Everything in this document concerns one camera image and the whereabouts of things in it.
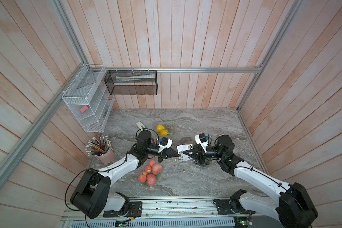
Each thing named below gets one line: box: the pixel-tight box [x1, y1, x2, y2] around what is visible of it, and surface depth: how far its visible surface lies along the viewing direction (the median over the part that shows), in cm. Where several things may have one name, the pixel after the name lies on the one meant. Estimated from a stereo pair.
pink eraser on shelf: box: [79, 104, 90, 114], surface depth 84 cm
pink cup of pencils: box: [85, 135, 115, 164], surface depth 85 cm
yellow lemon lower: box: [159, 129, 169, 137], surface depth 103 cm
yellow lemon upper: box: [156, 124, 165, 133], surface depth 105 cm
